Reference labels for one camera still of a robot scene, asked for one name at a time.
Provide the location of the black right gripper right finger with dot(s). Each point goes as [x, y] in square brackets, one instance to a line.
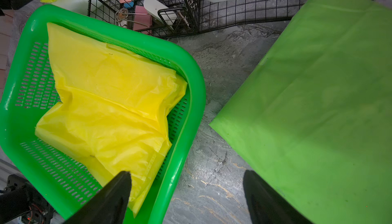
[267, 206]

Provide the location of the white folded raincoat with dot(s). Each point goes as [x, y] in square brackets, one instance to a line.
[77, 6]

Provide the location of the green plastic perforated basket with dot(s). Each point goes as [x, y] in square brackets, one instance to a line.
[30, 93]

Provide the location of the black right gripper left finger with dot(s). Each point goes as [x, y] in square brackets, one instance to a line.
[109, 205]

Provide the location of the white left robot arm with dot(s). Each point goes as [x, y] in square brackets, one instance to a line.
[20, 200]

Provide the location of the black wire desk organizer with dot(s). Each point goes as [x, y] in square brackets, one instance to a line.
[172, 18]

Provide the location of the light green folded raincoat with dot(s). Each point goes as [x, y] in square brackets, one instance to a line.
[314, 119]

